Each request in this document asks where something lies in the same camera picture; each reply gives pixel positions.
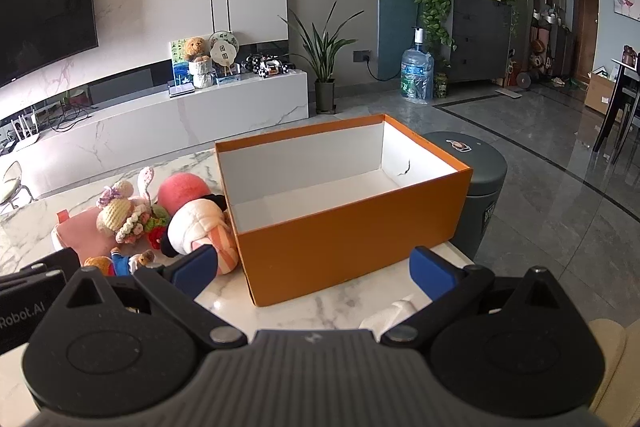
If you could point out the orange cardboard box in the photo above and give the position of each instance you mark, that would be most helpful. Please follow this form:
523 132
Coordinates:
350 232

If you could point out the cream crochet doll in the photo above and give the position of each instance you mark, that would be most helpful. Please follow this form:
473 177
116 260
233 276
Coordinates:
122 214

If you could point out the round paper fan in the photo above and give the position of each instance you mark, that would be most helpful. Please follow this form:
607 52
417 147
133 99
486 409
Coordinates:
223 47

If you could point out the grey trash bin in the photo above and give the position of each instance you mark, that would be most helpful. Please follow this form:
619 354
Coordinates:
482 202

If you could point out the long-leaf potted plant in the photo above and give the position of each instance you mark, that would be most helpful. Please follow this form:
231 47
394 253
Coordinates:
324 62

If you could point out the green painting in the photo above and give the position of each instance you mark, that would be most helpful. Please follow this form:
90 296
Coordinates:
177 62

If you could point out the white marble television cabinet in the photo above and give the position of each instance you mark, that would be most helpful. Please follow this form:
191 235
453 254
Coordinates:
165 122

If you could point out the white chair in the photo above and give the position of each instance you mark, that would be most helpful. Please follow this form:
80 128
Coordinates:
12 187

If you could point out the pink wallet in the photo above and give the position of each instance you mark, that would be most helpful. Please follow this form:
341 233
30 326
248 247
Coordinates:
75 229

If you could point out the black television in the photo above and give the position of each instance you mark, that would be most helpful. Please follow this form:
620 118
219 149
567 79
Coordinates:
45 12

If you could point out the dark dining table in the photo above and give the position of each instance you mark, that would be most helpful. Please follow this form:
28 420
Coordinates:
625 107

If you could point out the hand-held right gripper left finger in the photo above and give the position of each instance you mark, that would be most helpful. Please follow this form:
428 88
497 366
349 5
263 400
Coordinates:
200 264

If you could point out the brown teddy bear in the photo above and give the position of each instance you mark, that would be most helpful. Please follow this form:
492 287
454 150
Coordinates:
195 48

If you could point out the beige chair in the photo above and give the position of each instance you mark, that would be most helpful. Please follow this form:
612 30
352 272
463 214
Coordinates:
617 357

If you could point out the brown cardboard carton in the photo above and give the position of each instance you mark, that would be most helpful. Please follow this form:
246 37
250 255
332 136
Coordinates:
600 92

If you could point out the large blue water bottle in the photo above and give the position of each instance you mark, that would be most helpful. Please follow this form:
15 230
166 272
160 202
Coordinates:
416 74

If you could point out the silver laptop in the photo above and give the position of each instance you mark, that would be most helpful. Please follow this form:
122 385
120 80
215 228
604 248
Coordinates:
181 90

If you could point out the white and pink plush toy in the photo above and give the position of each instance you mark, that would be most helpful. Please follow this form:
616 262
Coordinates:
200 222

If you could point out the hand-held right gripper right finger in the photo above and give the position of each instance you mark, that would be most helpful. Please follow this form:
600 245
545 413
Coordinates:
430 269

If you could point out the white router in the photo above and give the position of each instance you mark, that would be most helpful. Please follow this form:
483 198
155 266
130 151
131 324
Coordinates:
25 137

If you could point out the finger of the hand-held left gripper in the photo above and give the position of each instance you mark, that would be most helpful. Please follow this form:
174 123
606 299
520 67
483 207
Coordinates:
65 258
27 271

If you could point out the pink fluffy plush ball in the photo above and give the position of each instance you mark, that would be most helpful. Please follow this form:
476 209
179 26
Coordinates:
182 192

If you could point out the white tissue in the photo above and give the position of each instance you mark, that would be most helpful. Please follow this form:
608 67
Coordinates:
390 314

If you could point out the dark grey drawer cabinet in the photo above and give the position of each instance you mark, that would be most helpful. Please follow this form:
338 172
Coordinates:
480 37

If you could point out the black and white toy cars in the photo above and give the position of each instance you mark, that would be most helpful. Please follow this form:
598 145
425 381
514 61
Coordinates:
267 65

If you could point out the small bear figure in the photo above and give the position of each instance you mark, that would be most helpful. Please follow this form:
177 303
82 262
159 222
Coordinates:
135 259

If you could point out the red and green crochet toy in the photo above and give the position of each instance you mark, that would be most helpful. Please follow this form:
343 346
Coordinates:
157 227

